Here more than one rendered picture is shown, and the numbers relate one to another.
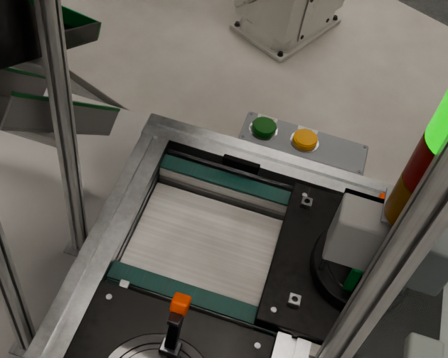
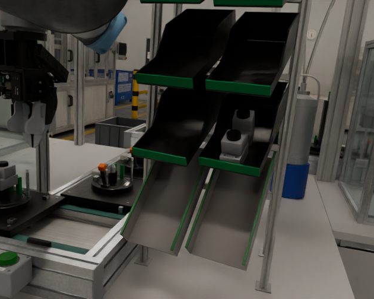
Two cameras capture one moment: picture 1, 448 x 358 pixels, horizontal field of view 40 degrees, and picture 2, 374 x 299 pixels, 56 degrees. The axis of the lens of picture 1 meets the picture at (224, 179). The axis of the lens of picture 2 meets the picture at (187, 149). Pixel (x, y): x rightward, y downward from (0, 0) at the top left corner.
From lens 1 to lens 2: 1.41 m
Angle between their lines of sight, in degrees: 114
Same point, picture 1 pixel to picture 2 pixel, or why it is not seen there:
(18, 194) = (185, 283)
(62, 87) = not seen: hidden behind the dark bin
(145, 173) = (104, 239)
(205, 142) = (58, 253)
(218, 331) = (84, 195)
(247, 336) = (72, 194)
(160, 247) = (100, 235)
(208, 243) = (73, 236)
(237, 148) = (35, 252)
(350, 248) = not seen: hidden behind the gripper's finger
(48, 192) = (167, 284)
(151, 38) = not seen: outside the picture
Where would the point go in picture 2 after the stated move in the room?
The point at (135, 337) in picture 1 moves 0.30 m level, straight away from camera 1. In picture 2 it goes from (117, 189) to (111, 235)
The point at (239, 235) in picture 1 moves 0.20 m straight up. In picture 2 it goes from (53, 238) to (52, 167)
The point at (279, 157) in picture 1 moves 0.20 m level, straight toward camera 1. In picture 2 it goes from (8, 246) to (58, 212)
